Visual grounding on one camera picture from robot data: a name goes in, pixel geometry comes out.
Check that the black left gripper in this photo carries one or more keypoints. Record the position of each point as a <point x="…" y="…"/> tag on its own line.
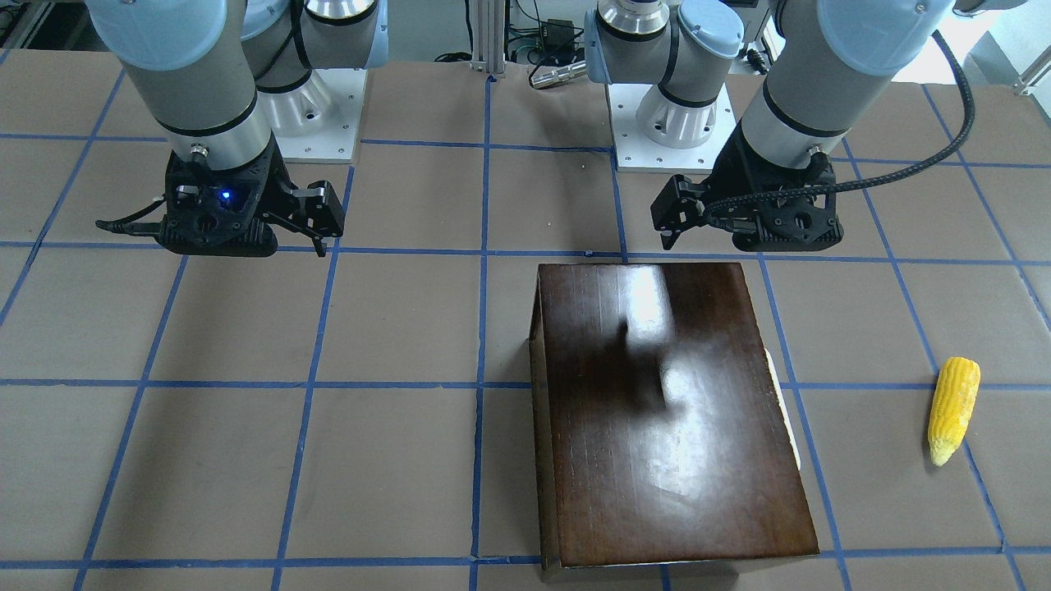
<point x="727" y="182"/>

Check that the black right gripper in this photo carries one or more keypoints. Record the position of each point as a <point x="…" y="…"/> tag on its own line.
<point x="280" y="194"/>

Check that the dark wooden drawer box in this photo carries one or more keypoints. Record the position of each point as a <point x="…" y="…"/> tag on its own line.
<point x="660" y="435"/>

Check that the yellow corn cob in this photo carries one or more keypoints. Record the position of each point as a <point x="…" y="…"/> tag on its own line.
<point x="952" y="406"/>

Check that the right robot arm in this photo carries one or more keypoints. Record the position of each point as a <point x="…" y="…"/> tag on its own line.
<point x="226" y="81"/>

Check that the silver cylindrical tool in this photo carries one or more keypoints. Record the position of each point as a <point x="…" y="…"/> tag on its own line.
<point x="558" y="75"/>

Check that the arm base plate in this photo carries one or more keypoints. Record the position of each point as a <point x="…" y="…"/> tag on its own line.
<point x="652" y="134"/>
<point x="320" y="121"/>

